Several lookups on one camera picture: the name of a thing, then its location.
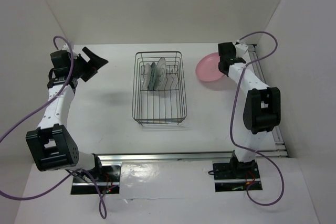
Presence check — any white plate with dark rim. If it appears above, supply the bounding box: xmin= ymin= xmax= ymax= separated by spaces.
xmin=153 ymin=57 xmax=166 ymax=91

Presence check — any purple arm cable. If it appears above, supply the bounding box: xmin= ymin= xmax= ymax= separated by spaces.
xmin=0 ymin=35 xmax=108 ymax=220
xmin=229 ymin=31 xmax=285 ymax=206

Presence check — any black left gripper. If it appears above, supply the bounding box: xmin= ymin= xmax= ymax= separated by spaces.
xmin=68 ymin=47 xmax=107 ymax=82

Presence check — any blue green patterned plate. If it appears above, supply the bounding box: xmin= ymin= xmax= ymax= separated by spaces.
xmin=148 ymin=62 xmax=158 ymax=91

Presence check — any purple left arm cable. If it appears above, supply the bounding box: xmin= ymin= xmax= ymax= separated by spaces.
xmin=0 ymin=35 xmax=108 ymax=220

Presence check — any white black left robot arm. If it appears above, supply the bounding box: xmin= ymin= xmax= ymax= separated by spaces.
xmin=26 ymin=47 xmax=108 ymax=182

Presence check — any clear glass plate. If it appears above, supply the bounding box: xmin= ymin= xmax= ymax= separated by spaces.
xmin=142 ymin=63 xmax=152 ymax=90

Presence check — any dark wire dish rack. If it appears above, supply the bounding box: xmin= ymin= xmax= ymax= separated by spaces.
xmin=132 ymin=51 xmax=187 ymax=126

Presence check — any pink plastic plate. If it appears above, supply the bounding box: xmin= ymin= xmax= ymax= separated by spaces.
xmin=195 ymin=52 xmax=224 ymax=82

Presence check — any aluminium side rail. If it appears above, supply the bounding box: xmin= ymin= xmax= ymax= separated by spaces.
xmin=246 ymin=43 xmax=288 ymax=156

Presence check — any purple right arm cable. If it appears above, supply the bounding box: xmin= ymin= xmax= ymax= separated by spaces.
xmin=229 ymin=31 xmax=285 ymax=206

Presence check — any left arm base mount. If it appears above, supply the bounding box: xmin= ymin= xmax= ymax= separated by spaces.
xmin=70 ymin=164 xmax=121 ymax=195

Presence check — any aluminium front rail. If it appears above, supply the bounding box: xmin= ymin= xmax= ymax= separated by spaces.
xmin=94 ymin=151 xmax=287 ymax=164

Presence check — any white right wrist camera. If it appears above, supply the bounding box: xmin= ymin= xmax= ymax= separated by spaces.
xmin=234 ymin=40 xmax=248 ymax=58

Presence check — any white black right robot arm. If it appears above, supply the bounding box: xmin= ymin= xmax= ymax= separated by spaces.
xmin=218 ymin=42 xmax=281 ymax=178

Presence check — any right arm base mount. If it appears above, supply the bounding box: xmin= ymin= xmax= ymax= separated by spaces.
xmin=208 ymin=163 xmax=263 ymax=193

